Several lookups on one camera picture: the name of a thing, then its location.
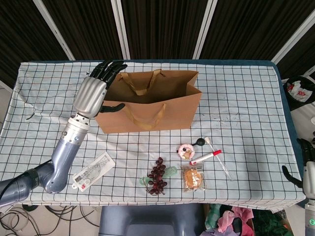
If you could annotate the dark red grape bunch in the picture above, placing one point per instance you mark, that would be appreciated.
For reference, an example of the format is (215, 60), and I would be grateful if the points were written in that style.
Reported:
(157, 174)

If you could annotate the brown paper bag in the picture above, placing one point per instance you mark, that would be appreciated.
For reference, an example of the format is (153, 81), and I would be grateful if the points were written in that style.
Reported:
(147, 115)

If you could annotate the round brown biscuit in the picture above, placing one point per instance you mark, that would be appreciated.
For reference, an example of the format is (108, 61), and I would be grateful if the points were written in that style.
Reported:
(193, 178)

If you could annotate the dark blue table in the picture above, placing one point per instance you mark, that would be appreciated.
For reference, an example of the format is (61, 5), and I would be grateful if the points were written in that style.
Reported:
(276, 67)

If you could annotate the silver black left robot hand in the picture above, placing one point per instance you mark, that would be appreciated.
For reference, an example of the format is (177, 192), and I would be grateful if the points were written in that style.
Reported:
(89, 96)

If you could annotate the ruler set in clear package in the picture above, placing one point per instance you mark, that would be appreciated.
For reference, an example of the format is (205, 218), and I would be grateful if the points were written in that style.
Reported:
(93, 170)

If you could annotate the small black plastic spoon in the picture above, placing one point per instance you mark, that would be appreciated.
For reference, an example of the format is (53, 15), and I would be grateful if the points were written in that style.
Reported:
(199, 141)

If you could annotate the grey blue robot torso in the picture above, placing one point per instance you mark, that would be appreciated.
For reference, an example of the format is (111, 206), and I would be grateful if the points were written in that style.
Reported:
(147, 221)

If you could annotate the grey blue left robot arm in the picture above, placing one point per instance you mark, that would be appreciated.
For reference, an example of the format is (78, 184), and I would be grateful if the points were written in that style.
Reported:
(64, 152)

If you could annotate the pile of colourful clothes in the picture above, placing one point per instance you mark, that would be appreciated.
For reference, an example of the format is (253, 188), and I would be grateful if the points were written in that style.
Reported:
(233, 221)

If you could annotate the white black checkered tablecloth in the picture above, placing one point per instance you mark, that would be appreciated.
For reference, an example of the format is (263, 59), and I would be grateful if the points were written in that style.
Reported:
(246, 98)

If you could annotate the red and white marker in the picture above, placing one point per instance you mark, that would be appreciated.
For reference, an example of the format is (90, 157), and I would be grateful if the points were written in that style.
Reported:
(206, 156)

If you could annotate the mint green plastic brush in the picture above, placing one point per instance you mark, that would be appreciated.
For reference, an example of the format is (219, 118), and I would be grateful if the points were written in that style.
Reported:
(171, 171)

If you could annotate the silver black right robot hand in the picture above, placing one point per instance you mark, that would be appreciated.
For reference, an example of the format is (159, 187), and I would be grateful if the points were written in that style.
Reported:
(310, 179)

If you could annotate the white partition frame post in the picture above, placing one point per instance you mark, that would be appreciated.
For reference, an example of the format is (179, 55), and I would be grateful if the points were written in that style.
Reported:
(295, 39)
(204, 29)
(54, 29)
(120, 29)

